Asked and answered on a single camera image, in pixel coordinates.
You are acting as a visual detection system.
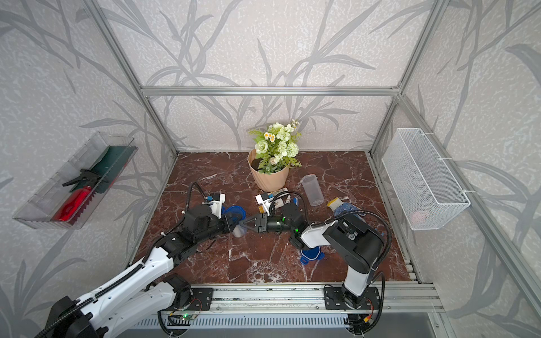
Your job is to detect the white yellow-capped lotion bottle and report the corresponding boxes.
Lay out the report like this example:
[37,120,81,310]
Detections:
[273,187,289,208]

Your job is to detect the blue cup lid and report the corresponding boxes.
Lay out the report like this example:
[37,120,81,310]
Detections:
[300,246,325,266]

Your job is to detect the blue-lidded clear kit cup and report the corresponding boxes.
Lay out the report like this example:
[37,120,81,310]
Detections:
[222,206,247,238]
[301,174,324,206]

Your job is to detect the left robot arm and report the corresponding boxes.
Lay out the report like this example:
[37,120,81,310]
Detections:
[38,201,244,337]

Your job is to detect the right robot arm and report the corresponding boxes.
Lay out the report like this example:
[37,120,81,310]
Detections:
[237,198,393,298]

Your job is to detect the beige flower pot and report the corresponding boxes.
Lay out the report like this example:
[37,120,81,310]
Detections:
[247,149,290,192]

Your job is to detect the white blue dotted work glove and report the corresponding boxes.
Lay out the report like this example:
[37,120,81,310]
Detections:
[327,198,359,216]

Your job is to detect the green white artificial flowers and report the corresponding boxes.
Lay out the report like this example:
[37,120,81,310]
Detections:
[249,120,301,174]

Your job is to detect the pink item in basket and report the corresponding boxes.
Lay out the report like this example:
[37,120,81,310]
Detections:
[410,211,431,229]

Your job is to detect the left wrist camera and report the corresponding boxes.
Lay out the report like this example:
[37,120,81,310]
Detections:
[206,192,225,219]

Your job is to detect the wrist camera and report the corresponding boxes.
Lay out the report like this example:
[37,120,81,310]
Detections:
[206,192,225,219]
[256,192,275,216]

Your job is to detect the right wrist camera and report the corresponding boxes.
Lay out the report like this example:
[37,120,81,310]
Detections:
[256,192,275,216]

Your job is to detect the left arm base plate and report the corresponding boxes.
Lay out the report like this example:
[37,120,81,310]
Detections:
[166,287,214,311]

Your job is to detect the aluminium front rail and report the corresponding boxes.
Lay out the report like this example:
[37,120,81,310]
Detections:
[86,282,445,315]

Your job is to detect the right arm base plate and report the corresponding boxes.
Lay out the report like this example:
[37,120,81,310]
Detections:
[323,284,382,311]

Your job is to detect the clear plastic wall tray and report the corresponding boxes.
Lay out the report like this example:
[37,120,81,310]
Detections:
[13,132,138,230]

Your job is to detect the white wire mesh basket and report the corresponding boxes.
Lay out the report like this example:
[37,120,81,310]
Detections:
[382,128,471,231]

